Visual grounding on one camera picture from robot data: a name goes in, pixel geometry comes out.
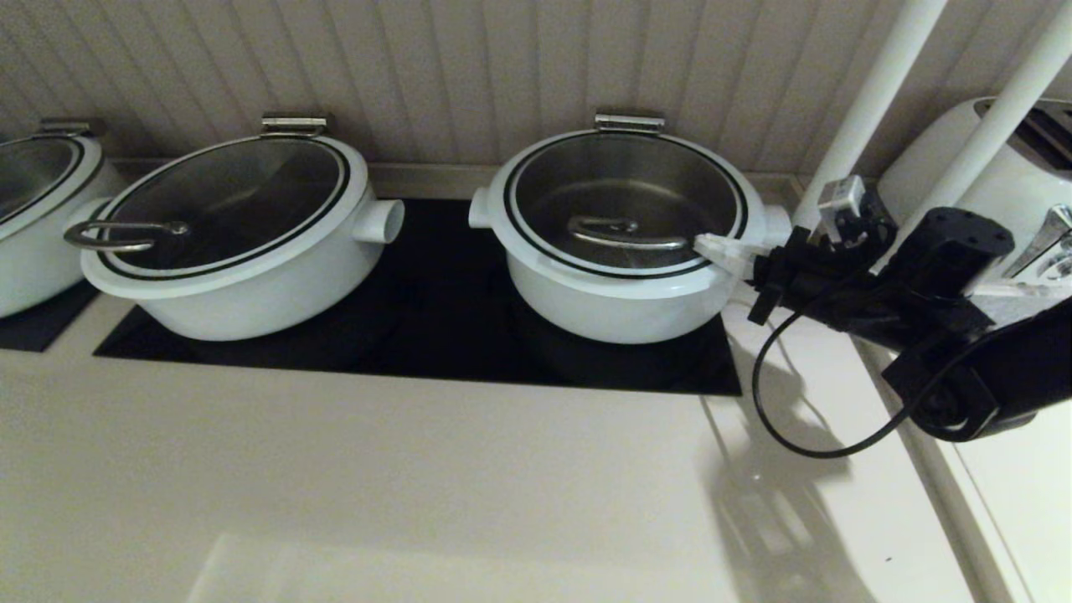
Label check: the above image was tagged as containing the glass lid white rim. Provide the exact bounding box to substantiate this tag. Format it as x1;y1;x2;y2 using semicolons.
488;127;765;280
0;134;103;244
63;134;369;300

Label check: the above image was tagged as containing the white cooking pot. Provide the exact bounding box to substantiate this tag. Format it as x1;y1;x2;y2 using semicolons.
80;113;405;343
467;111;792;344
0;117;126;319

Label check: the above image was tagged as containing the white toaster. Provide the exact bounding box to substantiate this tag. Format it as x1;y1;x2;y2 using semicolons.
875;98;1072;286

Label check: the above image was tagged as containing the black induction cooktop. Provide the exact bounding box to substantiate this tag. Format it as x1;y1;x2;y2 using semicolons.
0;281;101;353
92;198;744;397

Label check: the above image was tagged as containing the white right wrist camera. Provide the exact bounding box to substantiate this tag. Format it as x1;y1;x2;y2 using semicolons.
817;174;868;245

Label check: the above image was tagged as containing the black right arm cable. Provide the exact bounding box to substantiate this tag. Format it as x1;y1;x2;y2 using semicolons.
750;243;1072;460

